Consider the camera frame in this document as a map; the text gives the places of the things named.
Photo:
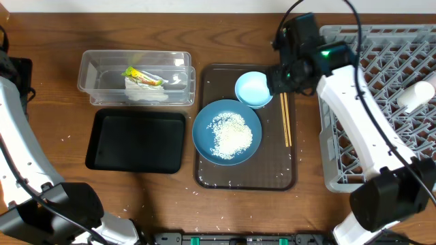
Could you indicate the light blue bowl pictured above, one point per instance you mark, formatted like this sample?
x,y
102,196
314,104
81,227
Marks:
x,y
251,89

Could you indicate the green yellow snack wrapper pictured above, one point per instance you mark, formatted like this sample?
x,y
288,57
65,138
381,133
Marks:
x,y
141,78

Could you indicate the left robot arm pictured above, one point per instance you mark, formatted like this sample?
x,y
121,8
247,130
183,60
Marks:
x,y
42,208

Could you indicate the pile of white rice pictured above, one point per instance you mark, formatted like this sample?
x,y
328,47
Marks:
x,y
231,135

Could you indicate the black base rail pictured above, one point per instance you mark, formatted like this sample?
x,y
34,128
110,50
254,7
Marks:
x,y
239,239

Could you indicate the large dark blue plate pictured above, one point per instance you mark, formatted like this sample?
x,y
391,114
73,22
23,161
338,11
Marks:
x,y
203,138

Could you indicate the grey dishwasher rack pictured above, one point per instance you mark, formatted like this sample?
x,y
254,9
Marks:
x,y
393,57

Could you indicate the white tissue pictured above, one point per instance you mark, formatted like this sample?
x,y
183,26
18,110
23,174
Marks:
x,y
138,92

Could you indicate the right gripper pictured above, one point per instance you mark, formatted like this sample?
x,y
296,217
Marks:
x,y
276,82

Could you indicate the wooden chopstick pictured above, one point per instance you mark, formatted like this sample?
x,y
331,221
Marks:
x,y
287,141
287,117

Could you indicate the white cup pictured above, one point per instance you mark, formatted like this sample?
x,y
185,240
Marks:
x,y
416,95

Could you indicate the clear plastic bin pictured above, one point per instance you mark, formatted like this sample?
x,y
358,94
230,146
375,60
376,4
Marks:
x,y
100,76

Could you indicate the black plastic tray bin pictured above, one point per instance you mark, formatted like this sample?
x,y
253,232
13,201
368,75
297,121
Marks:
x,y
136,141

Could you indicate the dark brown serving tray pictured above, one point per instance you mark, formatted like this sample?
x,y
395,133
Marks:
x,y
271,165

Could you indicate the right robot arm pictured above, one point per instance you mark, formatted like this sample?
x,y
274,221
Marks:
x,y
397,183

